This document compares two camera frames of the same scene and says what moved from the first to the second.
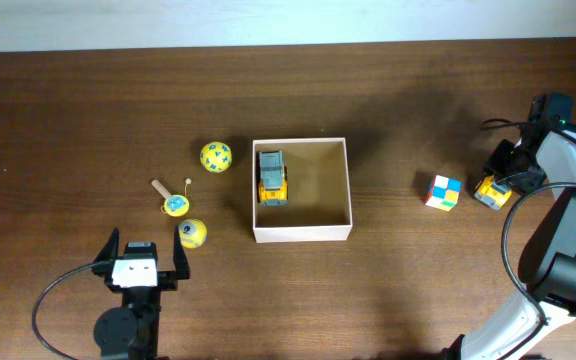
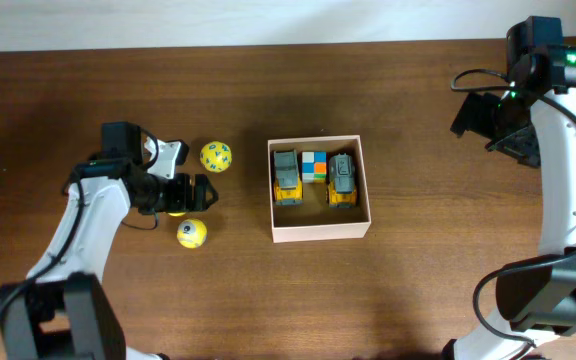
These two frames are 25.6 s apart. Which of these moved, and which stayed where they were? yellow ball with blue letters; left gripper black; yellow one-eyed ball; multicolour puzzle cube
Moved: multicolour puzzle cube; left gripper black
Stayed: yellow one-eyed ball; yellow ball with blue letters
